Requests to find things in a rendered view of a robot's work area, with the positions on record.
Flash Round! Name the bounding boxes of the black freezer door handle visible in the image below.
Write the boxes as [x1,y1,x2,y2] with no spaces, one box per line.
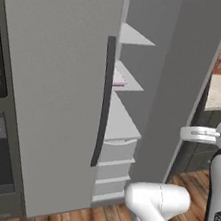
[87,34,122,170]

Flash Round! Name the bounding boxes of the pink ice cube tray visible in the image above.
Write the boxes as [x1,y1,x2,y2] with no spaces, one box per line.
[111,67,129,90]

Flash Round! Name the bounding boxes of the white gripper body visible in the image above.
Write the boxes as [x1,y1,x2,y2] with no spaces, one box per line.
[178,123,221,147]

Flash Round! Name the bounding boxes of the grey fridge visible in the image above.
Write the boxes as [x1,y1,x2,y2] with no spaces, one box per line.
[90,0,221,221]

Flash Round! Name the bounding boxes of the grey freezer shelf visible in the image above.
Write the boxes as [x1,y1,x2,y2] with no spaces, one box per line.
[118,21,159,51]
[111,60,149,97]
[103,90,149,148]

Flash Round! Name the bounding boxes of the grey freezer drawer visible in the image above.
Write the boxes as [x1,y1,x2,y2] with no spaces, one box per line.
[95,154,135,186]
[91,171,130,206]
[99,133,140,170]

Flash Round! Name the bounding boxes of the dark base cupboards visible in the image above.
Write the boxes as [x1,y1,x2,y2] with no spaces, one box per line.
[169,72,221,185]

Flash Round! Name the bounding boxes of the grey freezer door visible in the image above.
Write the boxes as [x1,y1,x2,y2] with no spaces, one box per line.
[0,0,127,221]

